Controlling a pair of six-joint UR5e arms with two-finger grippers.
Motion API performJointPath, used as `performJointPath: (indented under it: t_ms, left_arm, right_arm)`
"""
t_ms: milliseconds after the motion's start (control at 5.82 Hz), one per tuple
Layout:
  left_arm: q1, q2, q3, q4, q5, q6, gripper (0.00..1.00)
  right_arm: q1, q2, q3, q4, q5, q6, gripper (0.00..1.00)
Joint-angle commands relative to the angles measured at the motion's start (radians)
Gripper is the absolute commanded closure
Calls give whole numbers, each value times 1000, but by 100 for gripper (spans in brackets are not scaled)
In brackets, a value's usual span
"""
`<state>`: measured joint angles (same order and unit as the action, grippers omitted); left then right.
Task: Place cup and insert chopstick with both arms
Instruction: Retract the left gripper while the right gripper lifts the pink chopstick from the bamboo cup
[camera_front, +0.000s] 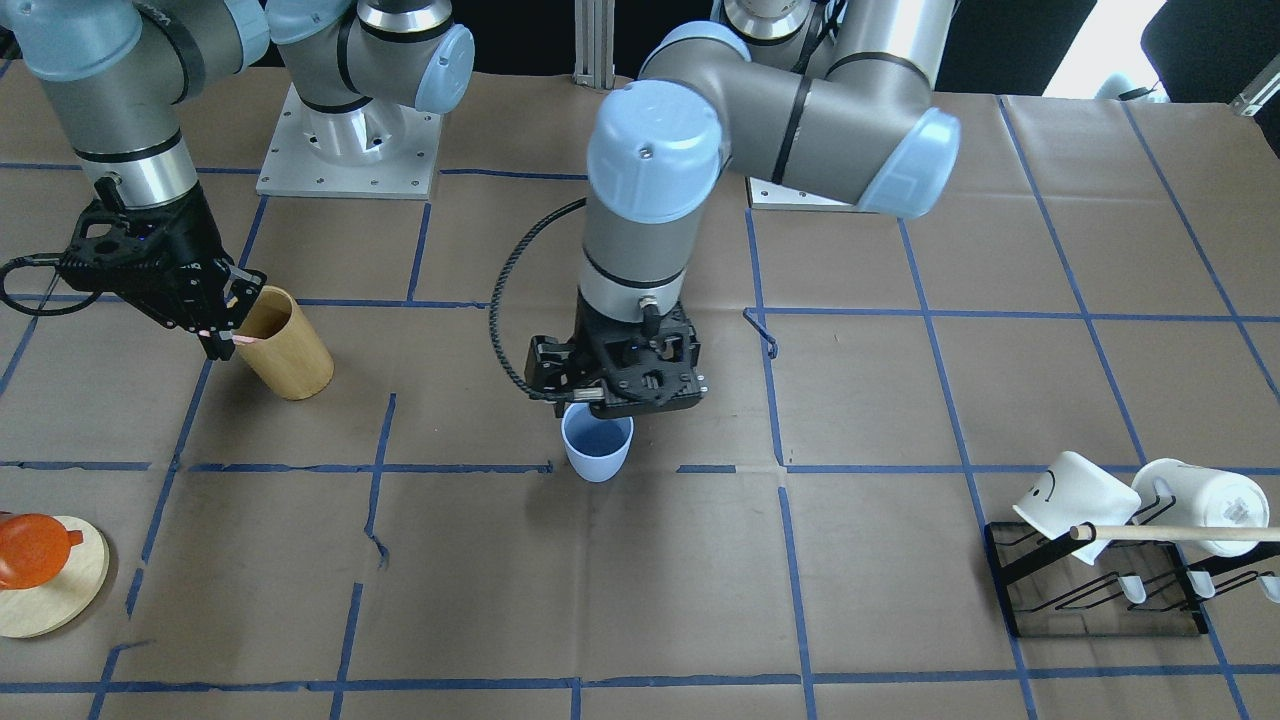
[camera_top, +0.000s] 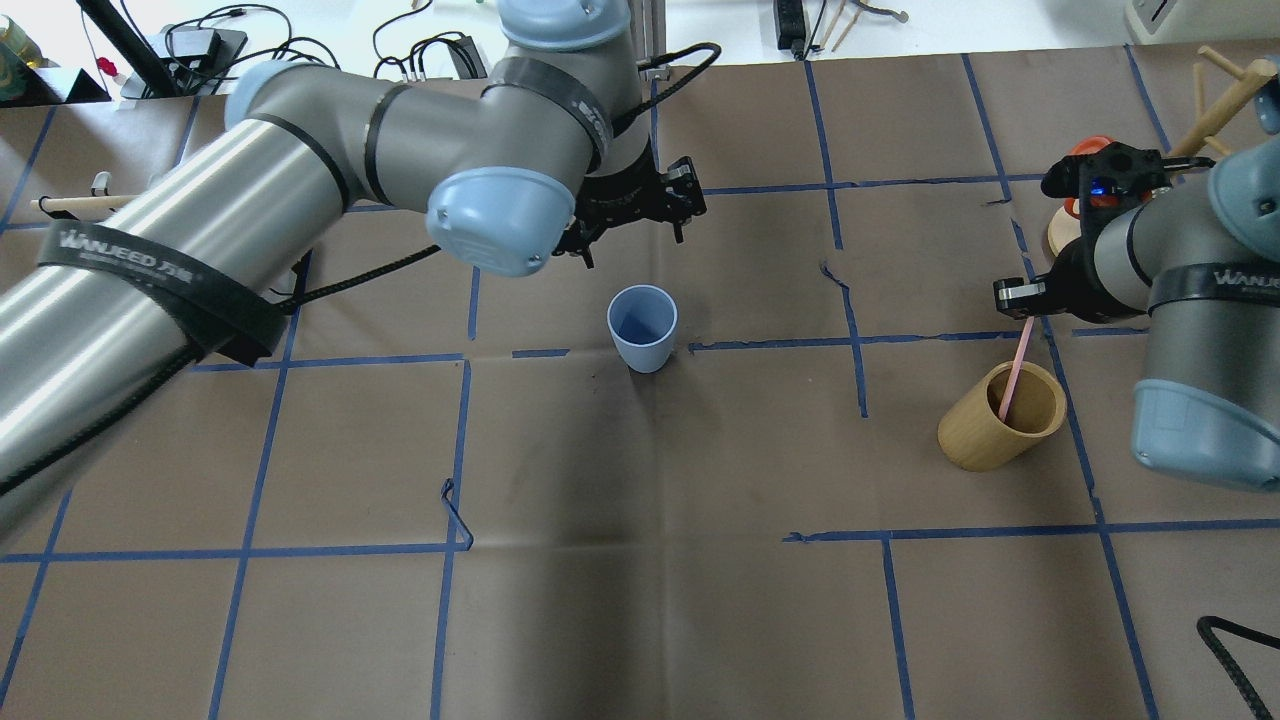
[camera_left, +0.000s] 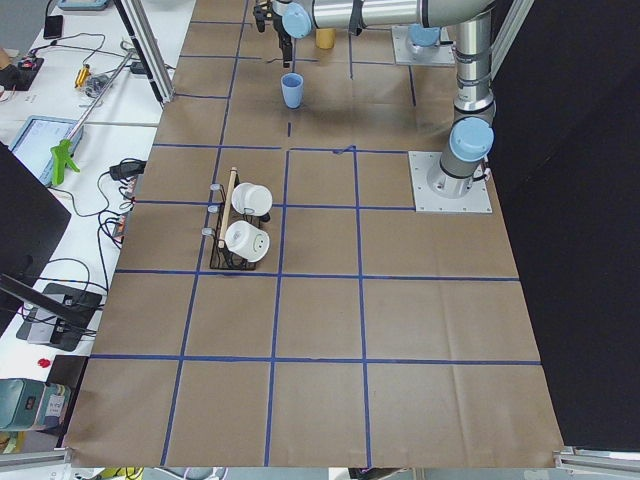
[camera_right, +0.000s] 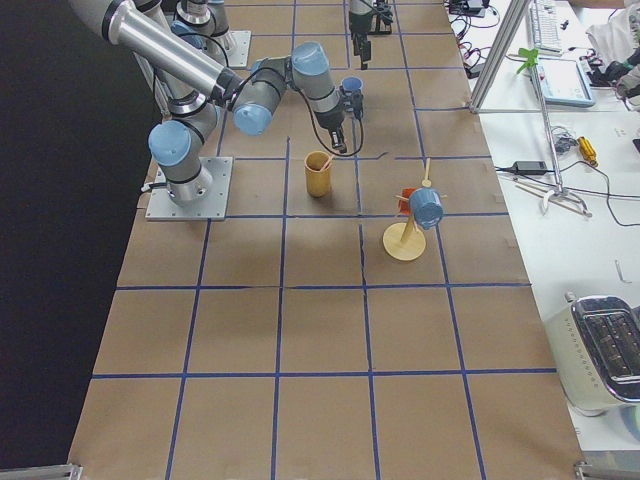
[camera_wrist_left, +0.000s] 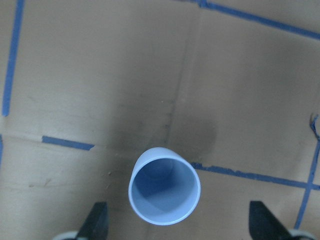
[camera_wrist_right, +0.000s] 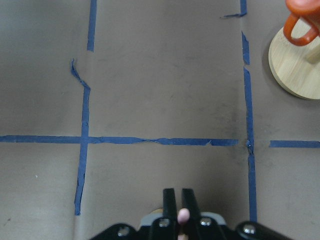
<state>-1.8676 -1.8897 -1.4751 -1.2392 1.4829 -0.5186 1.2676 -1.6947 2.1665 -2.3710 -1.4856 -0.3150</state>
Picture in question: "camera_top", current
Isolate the aluminium frame post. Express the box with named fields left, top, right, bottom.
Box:
left=627, top=0, right=668, bottom=64

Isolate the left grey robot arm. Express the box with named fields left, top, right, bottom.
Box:
left=1, top=1, right=707, bottom=544

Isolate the bamboo chopstick holder cup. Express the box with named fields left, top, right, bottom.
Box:
left=936, top=361, right=1068, bottom=471

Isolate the light blue plastic cup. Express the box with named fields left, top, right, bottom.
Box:
left=605, top=284, right=680, bottom=374

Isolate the black braided cable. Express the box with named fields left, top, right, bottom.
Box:
left=1197, top=616, right=1280, bottom=720

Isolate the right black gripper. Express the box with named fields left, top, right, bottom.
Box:
left=993, top=142, right=1187, bottom=323

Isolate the orange cup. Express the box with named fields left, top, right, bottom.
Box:
left=1042, top=135, right=1158, bottom=222

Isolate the black power strip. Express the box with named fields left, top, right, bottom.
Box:
left=772, top=0, right=809, bottom=58

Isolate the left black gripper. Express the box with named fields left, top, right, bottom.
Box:
left=556, top=155, right=707, bottom=269

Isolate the wooden mug tree stand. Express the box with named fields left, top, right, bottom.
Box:
left=1047, top=45, right=1280, bottom=261

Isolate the black wire mug rack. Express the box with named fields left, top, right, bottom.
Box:
left=28, top=170, right=140, bottom=219

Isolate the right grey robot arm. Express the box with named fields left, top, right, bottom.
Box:
left=993, top=81, right=1279, bottom=492

